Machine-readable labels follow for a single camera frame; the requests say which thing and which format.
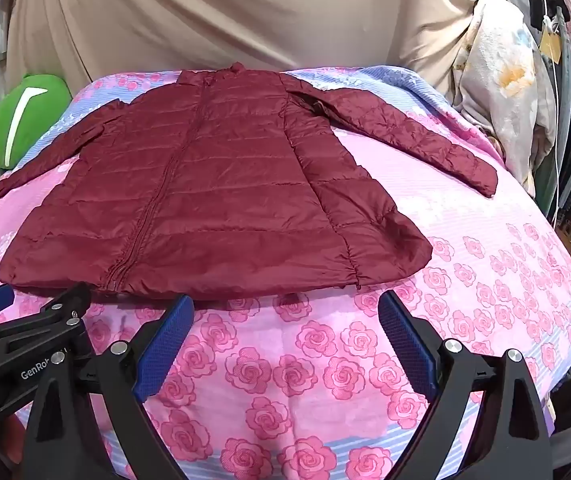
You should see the green plush pillow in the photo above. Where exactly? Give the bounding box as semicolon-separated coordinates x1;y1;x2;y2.
0;74;73;170

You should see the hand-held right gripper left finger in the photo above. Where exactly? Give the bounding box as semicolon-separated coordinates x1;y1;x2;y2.
21;294;196;480

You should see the white floral quilt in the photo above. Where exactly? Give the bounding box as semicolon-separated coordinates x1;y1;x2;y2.
453;0;559;197

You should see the beige backdrop cloth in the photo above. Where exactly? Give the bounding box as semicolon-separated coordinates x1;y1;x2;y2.
5;0;482;102

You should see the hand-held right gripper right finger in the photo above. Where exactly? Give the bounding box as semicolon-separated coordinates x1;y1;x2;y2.
377;290;553;480

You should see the maroon quilted puffer jacket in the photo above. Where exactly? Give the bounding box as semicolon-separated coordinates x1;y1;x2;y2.
0;62;499;302

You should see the yellow paper tag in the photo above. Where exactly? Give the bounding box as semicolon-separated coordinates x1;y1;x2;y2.
539;17;566;65

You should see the pink rose print bedsheet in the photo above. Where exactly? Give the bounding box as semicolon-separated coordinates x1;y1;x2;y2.
0;65;571;480

